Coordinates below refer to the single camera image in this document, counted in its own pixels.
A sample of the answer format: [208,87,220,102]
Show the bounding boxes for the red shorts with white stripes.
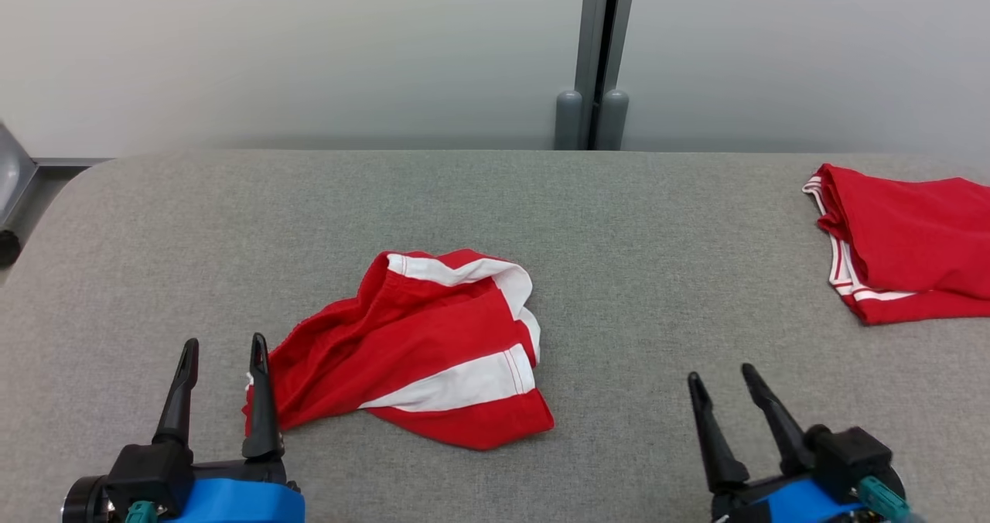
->
[242,248,556,452]

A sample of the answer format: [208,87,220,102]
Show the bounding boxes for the teal right camera cable connector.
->
[857,475,912,523]

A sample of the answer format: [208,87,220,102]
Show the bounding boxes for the red white basketball jersey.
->
[801,163,990,326]

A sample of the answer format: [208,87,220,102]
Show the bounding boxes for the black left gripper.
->
[152,333,301,485]

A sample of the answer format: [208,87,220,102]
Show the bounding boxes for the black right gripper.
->
[687,363,815,523]

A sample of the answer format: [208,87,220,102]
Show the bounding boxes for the grey cart with black caster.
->
[0,121,38,268]

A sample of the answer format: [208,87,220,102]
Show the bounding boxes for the grey partition post with feet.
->
[553,0,640,152]

